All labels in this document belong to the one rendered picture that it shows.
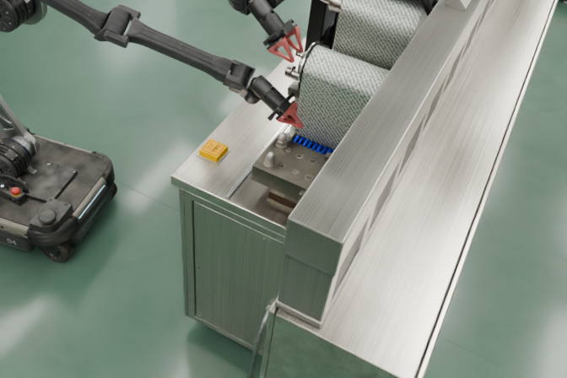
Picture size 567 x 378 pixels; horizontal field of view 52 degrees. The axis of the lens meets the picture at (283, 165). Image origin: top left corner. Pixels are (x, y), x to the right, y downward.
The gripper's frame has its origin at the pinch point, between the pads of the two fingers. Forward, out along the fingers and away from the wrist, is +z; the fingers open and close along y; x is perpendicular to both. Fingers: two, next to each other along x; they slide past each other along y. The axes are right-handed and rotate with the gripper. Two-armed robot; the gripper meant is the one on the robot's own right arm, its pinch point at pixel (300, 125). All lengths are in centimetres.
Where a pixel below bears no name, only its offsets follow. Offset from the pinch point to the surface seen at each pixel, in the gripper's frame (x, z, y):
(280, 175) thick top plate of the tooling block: -1.8, 4.9, 19.3
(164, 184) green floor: -135, -19, -37
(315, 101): 11.5, -2.3, 0.2
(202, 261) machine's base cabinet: -57, 10, 26
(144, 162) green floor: -144, -35, -45
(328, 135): 5.3, 7.9, 0.2
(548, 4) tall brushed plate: 59, 28, -50
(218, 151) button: -24.1, -12.8, 10.7
